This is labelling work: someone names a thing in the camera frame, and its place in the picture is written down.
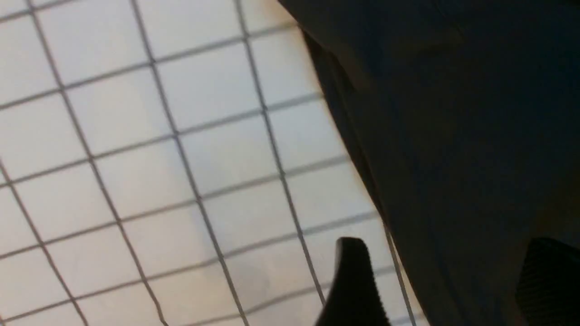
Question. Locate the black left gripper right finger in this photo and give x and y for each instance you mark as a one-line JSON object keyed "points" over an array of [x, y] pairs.
{"points": [[548, 290]]}

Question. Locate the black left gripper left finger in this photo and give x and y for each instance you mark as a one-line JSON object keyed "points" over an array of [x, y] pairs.
{"points": [[353, 299]]}

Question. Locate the dark gray long-sleeve shirt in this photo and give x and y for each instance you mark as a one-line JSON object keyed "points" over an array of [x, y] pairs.
{"points": [[462, 119]]}

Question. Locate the white grid table mat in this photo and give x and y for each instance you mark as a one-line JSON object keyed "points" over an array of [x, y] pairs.
{"points": [[173, 163]]}

